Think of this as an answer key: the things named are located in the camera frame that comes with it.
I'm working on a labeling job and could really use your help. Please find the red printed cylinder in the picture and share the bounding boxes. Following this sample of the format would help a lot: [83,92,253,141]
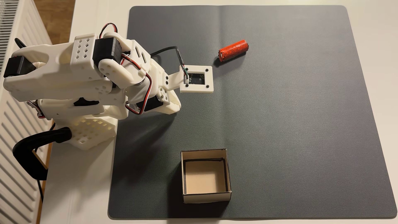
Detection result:
[218,39,249,62]

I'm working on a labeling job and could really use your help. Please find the open cardboard box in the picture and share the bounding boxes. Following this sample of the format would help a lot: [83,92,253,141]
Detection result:
[181,148,232,204]

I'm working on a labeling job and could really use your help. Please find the dark grey textured mat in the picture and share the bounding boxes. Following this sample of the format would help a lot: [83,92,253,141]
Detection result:
[108,5,398,219]

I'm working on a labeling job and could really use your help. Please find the black table clamp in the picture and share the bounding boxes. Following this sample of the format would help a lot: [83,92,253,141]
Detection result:
[12,127,73,181]

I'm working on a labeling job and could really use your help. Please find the white radiator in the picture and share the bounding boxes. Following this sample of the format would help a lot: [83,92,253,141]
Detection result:
[0,0,54,224]

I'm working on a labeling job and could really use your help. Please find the red black servo wire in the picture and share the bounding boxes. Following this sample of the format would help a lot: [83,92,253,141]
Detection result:
[121,53,153,116]
[99,23,119,40]

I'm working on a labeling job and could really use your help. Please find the black camera cable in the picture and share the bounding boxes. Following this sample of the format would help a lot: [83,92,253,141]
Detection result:
[150,46,188,75]

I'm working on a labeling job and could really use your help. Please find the white square camera box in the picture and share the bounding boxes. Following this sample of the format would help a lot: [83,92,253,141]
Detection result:
[166,65,214,94]

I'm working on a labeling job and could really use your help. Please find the black power cable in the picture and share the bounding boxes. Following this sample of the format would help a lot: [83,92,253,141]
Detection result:
[34,123,56,204]

